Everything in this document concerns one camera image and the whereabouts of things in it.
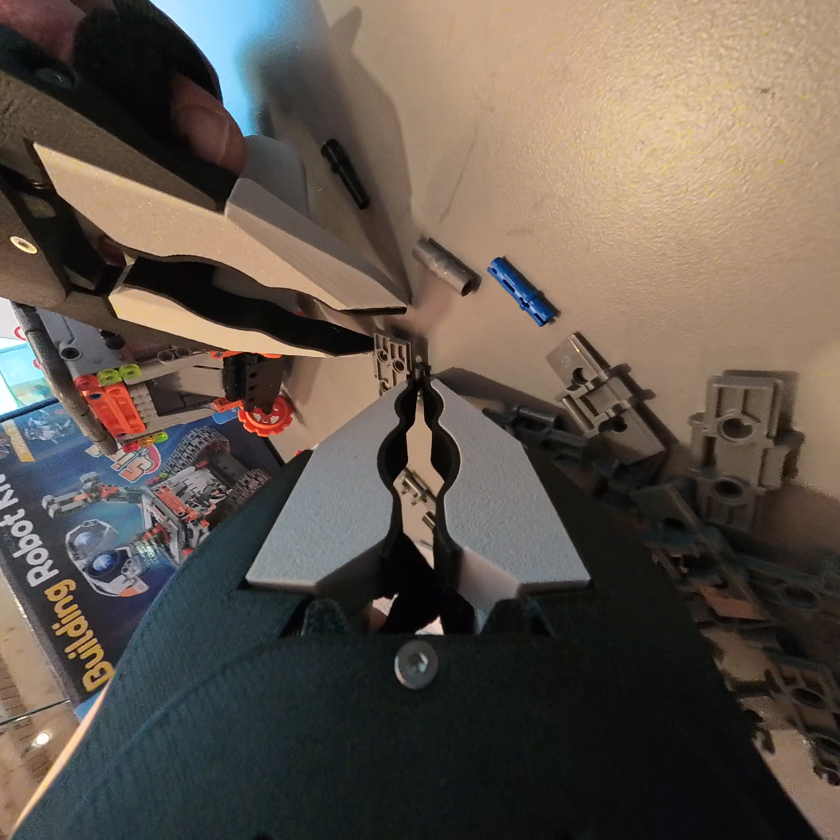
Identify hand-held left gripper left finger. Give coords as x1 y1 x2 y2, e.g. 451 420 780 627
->
243 385 418 602

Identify long black toy pin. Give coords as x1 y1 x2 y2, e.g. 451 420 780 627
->
322 138 372 211

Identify small blue toy brick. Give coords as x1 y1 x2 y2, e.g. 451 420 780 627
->
489 258 559 322

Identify pile of dark grey connectors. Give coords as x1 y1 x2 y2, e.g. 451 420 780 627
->
486 331 840 788

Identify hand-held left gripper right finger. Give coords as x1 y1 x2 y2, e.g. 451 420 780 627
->
420 378 592 614

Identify orange toy gear wheel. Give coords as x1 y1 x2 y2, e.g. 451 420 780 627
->
241 397 294 438

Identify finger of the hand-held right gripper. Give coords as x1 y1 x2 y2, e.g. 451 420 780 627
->
109 280 378 359
33 136 410 313

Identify black grey toy robot vehicle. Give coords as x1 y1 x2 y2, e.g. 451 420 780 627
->
20 302 296 454

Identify blue robot kit box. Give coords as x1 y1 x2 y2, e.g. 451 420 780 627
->
0 394 283 703

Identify person's right hand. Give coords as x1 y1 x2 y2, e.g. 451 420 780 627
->
171 77 250 174

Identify grey cylinder toy sleeve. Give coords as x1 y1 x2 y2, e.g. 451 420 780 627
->
414 237 480 296

